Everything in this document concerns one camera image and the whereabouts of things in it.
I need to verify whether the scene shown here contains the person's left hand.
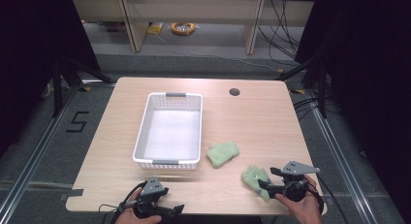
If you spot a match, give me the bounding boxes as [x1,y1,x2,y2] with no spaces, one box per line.
[113,188,163,224]

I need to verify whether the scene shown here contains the yellow packet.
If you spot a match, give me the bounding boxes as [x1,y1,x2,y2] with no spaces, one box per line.
[146,21,165,36]

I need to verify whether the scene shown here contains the white plastic basket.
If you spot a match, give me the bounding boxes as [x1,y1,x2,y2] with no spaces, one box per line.
[132,91,204,172]

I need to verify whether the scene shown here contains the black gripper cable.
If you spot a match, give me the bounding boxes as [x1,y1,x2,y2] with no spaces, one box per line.
[314,174,351,224]
[98,180,147,224]

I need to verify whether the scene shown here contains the black hanging cables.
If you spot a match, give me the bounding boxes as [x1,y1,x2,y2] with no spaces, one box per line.
[257,0,303,67]

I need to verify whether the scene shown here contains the person's right hand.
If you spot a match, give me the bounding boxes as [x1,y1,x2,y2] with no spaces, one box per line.
[274,174,325,224]

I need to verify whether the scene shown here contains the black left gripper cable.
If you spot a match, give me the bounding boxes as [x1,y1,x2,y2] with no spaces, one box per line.
[98,180,147,224]

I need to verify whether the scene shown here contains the aluminium floor rail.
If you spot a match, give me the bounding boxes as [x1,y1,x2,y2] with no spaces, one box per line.
[309,87,380,224]
[0,83,80,220]

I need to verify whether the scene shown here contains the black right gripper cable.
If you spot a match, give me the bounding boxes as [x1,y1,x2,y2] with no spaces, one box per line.
[314,174,351,224]

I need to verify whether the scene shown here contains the beige wooden shelf unit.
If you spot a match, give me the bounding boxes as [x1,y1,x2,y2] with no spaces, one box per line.
[70,0,316,56]

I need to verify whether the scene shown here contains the white floor cable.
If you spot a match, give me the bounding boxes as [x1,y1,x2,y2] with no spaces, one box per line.
[154,33,283,73]

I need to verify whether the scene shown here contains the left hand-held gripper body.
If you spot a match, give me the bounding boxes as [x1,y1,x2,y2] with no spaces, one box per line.
[132,176,170,219]

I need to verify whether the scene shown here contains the black floor cables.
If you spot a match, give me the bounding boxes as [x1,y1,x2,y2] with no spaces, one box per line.
[292,95,322,122]

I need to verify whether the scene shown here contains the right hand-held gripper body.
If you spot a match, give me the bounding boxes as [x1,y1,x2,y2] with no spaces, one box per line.
[280,160,321,203]

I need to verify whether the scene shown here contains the green towel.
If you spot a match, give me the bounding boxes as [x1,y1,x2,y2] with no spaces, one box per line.
[205,141,240,169]
[241,165,273,203]

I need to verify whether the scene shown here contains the black metal stand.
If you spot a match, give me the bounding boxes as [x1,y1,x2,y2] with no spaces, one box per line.
[275,54,329,119]
[50,54,114,119]

